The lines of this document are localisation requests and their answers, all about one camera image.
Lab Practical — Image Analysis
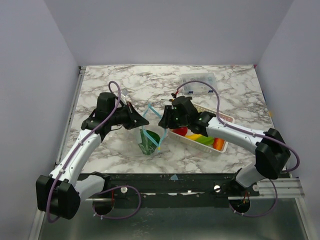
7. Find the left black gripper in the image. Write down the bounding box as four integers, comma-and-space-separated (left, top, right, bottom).
109, 101, 150, 130

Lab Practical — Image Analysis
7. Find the clear zip top bag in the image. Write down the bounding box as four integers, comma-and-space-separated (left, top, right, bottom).
136, 103, 167, 156

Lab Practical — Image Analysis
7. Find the green toy leafy vegetable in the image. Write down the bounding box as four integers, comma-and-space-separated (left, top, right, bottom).
137, 129, 161, 155

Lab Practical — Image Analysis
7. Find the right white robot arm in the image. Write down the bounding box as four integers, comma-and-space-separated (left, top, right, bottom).
158, 96, 291, 196

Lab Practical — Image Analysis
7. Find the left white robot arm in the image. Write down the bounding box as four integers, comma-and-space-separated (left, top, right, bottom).
35, 92, 149, 220

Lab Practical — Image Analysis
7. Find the red yellow toy apple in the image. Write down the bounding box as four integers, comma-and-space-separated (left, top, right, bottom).
172, 127, 188, 137

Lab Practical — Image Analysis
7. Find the yellow toy banana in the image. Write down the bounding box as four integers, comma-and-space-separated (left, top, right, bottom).
185, 134, 202, 141

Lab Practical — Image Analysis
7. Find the clear plastic screw box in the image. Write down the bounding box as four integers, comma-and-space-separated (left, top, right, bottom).
179, 72, 218, 95

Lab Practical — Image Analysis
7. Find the orange red toy fruit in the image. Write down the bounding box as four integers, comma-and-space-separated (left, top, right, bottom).
212, 138, 225, 151

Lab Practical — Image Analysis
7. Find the white perforated plastic basket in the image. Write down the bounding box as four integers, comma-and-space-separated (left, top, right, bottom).
167, 102, 236, 154

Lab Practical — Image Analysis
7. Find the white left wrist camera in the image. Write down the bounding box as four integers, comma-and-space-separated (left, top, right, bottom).
121, 89, 129, 99

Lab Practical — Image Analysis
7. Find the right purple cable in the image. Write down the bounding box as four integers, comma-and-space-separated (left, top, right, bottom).
174, 80, 301, 218

